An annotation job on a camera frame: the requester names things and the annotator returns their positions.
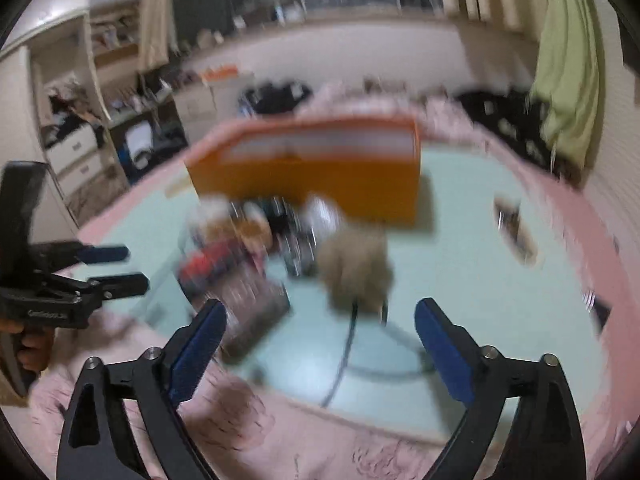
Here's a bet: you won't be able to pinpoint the brown fur pompom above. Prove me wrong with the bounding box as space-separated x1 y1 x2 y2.
316 226 397 315

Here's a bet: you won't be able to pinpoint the light green hanging garment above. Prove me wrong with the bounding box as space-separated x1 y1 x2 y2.
529 0 602 162

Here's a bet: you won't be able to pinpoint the white shelf unit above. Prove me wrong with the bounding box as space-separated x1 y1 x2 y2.
22 0 141 228

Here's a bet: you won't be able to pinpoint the light green cartoon desktop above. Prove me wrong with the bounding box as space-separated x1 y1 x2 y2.
79 142 610 447

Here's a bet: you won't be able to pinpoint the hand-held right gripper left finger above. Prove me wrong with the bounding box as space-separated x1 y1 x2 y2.
56 298 229 480

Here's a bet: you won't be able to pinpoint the white drawer cabinet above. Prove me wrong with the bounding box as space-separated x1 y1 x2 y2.
171 71 257 137

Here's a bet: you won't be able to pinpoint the pink floral blanket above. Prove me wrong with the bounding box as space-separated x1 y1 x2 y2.
0 80 640 480

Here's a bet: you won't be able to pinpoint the cream curtain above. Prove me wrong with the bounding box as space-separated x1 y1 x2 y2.
136 0 177 75

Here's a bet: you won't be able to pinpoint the orange cardboard box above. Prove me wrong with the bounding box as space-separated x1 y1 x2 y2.
184 114 422 227

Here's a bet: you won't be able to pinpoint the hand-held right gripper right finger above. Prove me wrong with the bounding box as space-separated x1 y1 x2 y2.
413 297 587 480

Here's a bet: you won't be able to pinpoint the white slippers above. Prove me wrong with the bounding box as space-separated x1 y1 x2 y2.
124 124 155 170

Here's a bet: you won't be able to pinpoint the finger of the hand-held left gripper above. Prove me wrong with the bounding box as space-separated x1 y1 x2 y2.
30 242 132 273
50 272 151 308

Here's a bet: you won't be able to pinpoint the brown card box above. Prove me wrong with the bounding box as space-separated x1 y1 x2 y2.
219 267 295 363

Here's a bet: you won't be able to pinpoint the black model car chassis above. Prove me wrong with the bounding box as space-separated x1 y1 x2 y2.
272 199 322 277

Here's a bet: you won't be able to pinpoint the smartphone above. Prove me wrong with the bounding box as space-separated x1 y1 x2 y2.
581 287 612 330

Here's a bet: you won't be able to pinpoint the black and white clothes pile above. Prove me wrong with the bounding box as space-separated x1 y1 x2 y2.
239 79 313 117

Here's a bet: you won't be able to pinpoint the small orange box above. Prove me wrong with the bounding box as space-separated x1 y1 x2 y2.
199 64 242 84

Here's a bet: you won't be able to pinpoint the foil wrappers in desktop slot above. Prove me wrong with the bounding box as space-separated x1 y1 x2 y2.
494 194 538 265

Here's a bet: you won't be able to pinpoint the person's left hand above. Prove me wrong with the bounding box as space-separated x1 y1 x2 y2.
0 320 55 376

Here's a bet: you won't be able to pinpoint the large black clothes pile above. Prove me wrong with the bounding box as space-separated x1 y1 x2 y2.
454 86 568 173

